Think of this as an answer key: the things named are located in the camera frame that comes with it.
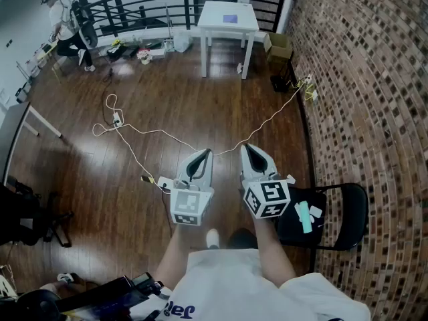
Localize black box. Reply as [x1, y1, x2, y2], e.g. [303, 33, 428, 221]
[106, 45, 128, 60]

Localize person's dark trousers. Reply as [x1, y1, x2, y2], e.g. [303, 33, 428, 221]
[228, 228, 259, 250]

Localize grey metal stand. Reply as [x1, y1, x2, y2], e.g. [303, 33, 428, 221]
[165, 3, 175, 51]

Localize black router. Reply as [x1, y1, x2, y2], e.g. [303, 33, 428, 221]
[270, 74, 295, 94]

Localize black metal railing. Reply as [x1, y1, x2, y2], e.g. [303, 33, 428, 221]
[72, 0, 288, 39]

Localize person's white shoe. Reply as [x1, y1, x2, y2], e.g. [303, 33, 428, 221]
[206, 228, 221, 249]

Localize brown cardboard box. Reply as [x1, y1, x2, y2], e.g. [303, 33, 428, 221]
[263, 31, 294, 65]

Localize black chest-mounted camera rig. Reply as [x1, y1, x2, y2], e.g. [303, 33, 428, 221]
[16, 272, 172, 321]

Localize white pink flower pot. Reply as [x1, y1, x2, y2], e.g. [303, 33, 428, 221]
[136, 48, 153, 66]

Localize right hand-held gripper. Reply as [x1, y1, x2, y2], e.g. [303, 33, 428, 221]
[239, 144, 291, 219]

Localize person's left forearm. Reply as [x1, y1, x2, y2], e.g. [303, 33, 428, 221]
[152, 224, 189, 291]

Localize white adapter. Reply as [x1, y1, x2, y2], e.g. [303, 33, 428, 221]
[294, 202, 324, 229]

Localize person's right forearm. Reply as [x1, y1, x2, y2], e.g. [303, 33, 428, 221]
[252, 212, 298, 288]

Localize yellow cable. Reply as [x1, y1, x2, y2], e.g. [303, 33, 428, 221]
[296, 80, 318, 102]

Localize thin black cable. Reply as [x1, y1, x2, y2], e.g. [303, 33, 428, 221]
[101, 58, 115, 84]

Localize teal tube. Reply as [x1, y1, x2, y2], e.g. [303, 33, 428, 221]
[298, 201, 314, 235]

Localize grey desk with white legs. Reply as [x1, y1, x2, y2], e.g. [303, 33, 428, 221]
[0, 101, 63, 187]

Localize clear plastic bag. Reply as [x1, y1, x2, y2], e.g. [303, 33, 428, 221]
[173, 31, 193, 54]

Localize black office chair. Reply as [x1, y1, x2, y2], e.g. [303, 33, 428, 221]
[0, 175, 75, 249]

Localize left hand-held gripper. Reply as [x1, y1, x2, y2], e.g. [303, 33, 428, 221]
[169, 148, 215, 227]

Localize white table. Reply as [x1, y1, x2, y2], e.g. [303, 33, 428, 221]
[197, 1, 260, 80]

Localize person's white t-shirt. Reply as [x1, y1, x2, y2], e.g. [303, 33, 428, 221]
[128, 248, 372, 321]

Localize black folding chair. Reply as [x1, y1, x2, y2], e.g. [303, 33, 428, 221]
[275, 183, 369, 274]

